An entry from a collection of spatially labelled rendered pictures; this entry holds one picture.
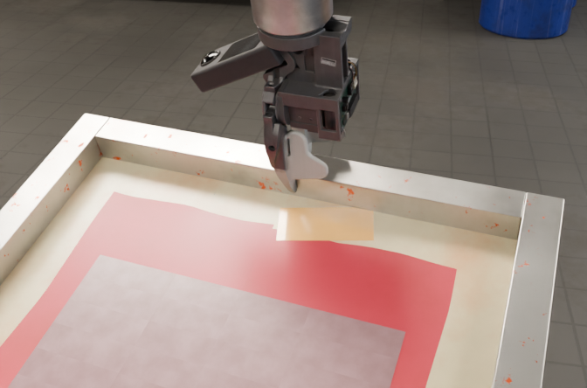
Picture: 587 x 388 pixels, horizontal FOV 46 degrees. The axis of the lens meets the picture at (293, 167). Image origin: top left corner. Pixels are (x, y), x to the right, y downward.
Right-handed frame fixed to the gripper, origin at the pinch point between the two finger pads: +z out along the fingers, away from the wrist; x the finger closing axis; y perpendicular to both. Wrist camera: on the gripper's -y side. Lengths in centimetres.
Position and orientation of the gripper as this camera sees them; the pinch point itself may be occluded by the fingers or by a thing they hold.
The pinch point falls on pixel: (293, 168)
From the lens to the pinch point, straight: 79.1
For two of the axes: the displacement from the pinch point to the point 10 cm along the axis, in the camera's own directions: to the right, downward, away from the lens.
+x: 3.4, -6.7, 6.5
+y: 9.3, 1.7, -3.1
